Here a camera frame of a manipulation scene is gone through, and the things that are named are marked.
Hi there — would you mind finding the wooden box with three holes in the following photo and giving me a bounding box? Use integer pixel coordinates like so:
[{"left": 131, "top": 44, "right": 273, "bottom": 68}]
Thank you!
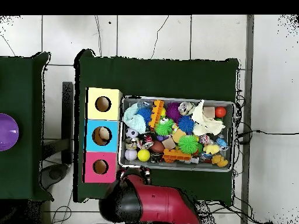
[{"left": 82, "top": 87, "right": 123, "bottom": 184}]

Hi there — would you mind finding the shallow mesh bin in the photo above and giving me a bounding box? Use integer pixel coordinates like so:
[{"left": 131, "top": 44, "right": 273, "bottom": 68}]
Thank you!
[{"left": 117, "top": 94, "right": 236, "bottom": 173}]

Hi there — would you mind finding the orange toy brick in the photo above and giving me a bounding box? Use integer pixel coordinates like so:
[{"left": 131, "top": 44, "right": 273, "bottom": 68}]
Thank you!
[{"left": 148, "top": 99, "right": 165, "bottom": 131}]

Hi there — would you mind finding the mint cloth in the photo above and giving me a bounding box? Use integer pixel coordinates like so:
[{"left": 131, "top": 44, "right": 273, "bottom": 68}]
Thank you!
[{"left": 123, "top": 102, "right": 147, "bottom": 135}]

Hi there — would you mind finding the green spiky ball with eyes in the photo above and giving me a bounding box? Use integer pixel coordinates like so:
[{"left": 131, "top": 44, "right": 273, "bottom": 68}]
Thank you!
[
  {"left": 178, "top": 134, "right": 200, "bottom": 155},
  {"left": 154, "top": 117, "right": 175, "bottom": 137}
]

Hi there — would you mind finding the purple spiky ball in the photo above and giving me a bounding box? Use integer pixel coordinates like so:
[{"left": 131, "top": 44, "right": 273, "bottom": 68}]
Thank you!
[{"left": 165, "top": 101, "right": 182, "bottom": 122}]

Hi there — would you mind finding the yellow ball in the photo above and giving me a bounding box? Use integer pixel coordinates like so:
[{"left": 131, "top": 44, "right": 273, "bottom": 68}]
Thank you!
[{"left": 137, "top": 149, "right": 151, "bottom": 162}]

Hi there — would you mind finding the blue spiky ball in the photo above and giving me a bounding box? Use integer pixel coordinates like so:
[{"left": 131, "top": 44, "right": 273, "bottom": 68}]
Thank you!
[{"left": 178, "top": 115, "right": 195, "bottom": 135}]

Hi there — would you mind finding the dark green table cloth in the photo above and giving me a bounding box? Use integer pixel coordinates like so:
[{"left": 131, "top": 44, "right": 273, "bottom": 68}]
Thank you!
[
  {"left": 0, "top": 51, "right": 54, "bottom": 202},
  {"left": 73, "top": 48, "right": 239, "bottom": 207}
]

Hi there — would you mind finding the cream cloth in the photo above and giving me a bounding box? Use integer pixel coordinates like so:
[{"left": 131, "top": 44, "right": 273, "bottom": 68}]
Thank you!
[{"left": 190, "top": 99, "right": 227, "bottom": 137}]

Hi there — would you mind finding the orange-red ball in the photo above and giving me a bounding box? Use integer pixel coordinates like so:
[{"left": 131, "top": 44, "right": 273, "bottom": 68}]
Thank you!
[{"left": 214, "top": 106, "right": 227, "bottom": 118}]

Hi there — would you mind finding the purple bowl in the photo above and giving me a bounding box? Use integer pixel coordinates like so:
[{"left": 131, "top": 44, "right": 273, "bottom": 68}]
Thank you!
[{"left": 0, "top": 113, "right": 20, "bottom": 152}]

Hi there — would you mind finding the black cable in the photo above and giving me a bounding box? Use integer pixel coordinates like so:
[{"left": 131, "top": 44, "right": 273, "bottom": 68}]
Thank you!
[{"left": 237, "top": 129, "right": 299, "bottom": 144}]

